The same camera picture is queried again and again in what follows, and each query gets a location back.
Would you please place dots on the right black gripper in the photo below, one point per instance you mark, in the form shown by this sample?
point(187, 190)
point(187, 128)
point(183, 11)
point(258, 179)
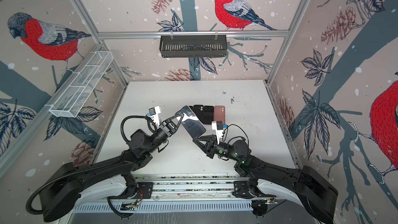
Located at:
point(209, 149)

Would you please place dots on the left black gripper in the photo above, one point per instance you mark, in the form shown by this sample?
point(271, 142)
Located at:
point(167, 127)

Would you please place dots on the black bare phone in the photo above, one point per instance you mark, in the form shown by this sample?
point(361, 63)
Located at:
point(208, 114)

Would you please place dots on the pink phone case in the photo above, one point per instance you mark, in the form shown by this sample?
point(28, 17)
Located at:
point(220, 113)

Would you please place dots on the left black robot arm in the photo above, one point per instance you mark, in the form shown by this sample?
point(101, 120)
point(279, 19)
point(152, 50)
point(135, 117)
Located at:
point(49, 200)

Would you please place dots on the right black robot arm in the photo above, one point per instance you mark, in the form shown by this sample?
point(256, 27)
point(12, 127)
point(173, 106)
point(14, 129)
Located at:
point(305, 186)

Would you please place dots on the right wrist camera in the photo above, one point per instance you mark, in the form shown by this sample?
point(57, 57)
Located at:
point(218, 127)

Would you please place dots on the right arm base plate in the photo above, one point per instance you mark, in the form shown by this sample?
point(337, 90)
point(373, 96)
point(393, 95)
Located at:
point(247, 190)

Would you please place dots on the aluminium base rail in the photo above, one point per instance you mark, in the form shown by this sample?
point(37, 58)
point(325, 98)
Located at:
point(192, 186)

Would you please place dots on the black wire wall basket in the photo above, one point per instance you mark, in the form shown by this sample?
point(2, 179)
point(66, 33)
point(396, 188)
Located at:
point(193, 46)

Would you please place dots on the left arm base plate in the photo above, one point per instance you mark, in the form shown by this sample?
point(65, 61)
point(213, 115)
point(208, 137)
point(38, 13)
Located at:
point(140, 190)

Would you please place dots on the white mesh wall tray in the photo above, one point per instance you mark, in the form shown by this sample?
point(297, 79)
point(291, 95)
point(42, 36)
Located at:
point(83, 83)

